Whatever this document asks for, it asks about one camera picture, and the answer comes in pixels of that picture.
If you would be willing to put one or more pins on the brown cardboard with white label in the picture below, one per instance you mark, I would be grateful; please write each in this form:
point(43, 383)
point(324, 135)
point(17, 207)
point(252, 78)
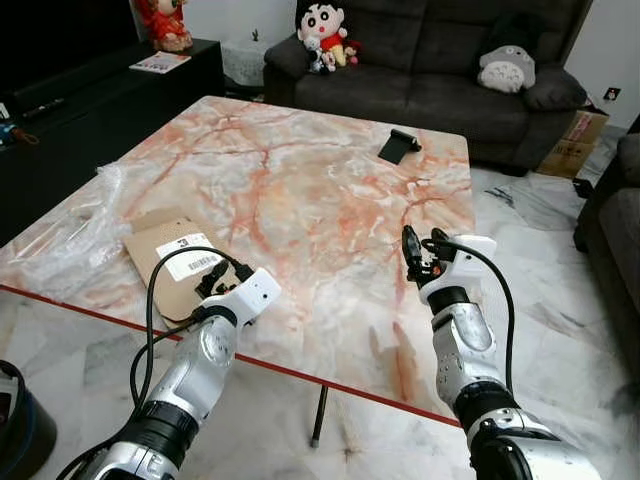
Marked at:
point(160, 245)

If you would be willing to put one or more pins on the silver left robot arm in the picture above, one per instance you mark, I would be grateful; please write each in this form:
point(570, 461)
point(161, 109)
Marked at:
point(200, 365)

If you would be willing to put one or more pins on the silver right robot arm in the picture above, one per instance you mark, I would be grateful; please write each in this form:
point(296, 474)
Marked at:
point(465, 345)

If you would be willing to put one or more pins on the black round rubbish bin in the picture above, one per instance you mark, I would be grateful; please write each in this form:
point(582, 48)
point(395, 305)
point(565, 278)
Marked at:
point(22, 430)

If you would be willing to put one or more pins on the black phone stand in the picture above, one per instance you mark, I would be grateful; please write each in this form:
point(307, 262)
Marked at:
point(396, 147)

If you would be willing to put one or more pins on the dark grey fabric sofa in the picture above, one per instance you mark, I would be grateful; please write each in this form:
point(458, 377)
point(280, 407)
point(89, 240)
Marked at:
point(420, 95)

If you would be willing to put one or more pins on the clear crumpled plastic bag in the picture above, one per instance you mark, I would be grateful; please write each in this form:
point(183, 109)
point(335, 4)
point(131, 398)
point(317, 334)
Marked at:
point(70, 230)

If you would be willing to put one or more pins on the black metal table leg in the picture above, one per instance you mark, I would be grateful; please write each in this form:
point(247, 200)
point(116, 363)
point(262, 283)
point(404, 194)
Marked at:
point(318, 415)

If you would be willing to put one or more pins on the brown cardboard box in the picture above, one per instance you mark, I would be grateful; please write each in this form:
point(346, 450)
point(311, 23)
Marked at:
point(570, 140)

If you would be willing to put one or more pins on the black TV cabinet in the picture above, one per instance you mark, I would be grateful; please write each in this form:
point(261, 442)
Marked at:
point(100, 140)

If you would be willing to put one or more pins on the dark grey armchair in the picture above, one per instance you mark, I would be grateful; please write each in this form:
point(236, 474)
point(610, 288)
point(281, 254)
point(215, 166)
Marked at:
point(612, 240)

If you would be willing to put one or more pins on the grey Totoro plush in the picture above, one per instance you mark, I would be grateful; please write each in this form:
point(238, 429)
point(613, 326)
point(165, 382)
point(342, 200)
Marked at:
point(506, 70)

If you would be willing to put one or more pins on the small red plush toy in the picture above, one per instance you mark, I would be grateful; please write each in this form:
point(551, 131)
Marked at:
point(352, 53)

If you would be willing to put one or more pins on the small black white plush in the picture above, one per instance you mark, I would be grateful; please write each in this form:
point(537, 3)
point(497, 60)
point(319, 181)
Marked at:
point(321, 58)

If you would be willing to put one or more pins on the white lace covered side table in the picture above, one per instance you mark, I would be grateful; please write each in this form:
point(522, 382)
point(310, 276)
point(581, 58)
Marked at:
point(243, 62)

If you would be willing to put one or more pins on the white red booklet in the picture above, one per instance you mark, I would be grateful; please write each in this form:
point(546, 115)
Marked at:
point(160, 63)

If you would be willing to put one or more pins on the black remote control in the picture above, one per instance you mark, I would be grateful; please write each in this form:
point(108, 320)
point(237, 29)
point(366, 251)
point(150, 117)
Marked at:
point(45, 108)

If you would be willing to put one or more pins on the cartoon boy plush doll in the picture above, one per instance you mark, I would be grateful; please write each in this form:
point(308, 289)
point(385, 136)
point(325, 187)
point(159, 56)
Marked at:
point(322, 22)

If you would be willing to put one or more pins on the red festive figurine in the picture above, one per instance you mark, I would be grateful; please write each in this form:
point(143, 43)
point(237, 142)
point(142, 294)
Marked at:
point(165, 22)

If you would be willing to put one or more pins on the black television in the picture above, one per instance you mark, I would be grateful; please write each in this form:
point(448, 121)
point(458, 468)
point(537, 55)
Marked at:
point(60, 40)

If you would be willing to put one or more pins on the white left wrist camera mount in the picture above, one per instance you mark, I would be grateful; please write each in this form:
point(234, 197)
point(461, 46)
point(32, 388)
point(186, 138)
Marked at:
point(255, 292)

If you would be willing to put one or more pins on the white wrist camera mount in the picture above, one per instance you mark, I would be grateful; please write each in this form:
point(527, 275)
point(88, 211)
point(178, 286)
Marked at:
point(255, 292)
point(468, 262)

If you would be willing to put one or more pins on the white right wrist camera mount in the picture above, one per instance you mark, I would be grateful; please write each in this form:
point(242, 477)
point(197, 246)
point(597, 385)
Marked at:
point(468, 262)

